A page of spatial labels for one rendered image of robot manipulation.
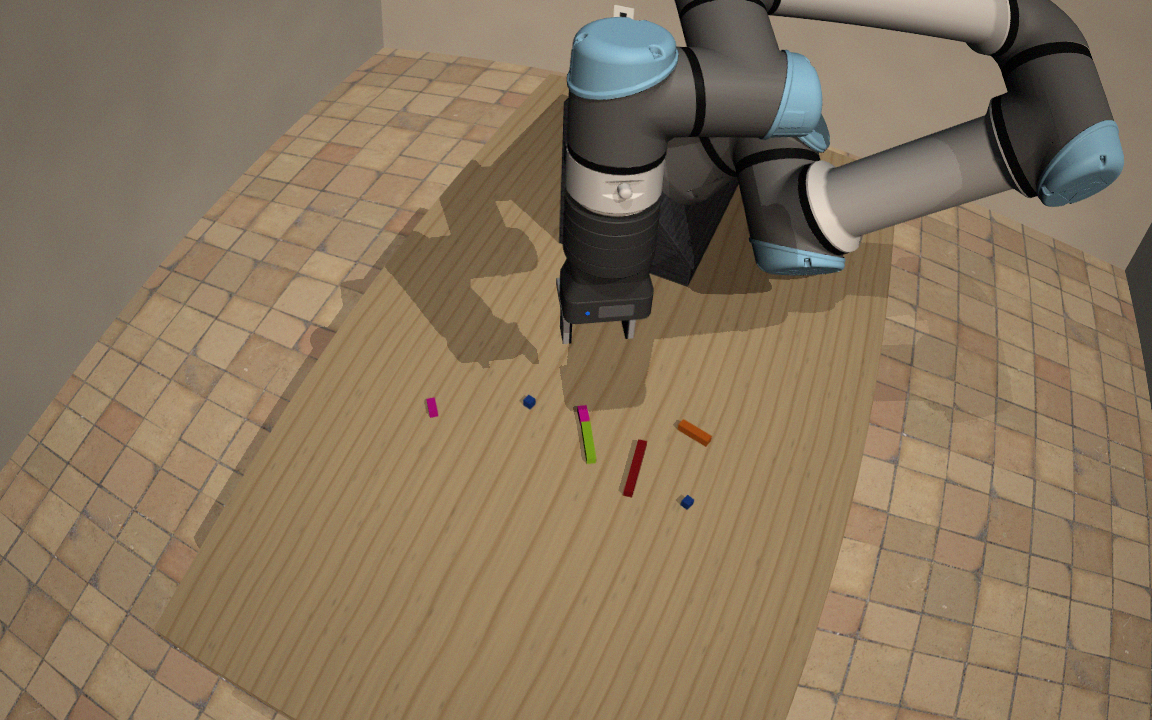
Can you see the orange rod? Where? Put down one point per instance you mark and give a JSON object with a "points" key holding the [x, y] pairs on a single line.
{"points": [[694, 432]]}

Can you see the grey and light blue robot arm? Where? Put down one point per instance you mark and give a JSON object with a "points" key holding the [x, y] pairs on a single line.
{"points": [[631, 90]]}

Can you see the lime green rod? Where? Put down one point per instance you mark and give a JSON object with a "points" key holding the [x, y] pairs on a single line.
{"points": [[588, 442]]}

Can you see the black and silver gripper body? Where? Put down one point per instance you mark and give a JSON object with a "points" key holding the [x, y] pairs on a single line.
{"points": [[607, 236]]}

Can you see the dark red rod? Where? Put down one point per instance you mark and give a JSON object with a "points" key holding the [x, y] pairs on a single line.
{"points": [[635, 468]]}

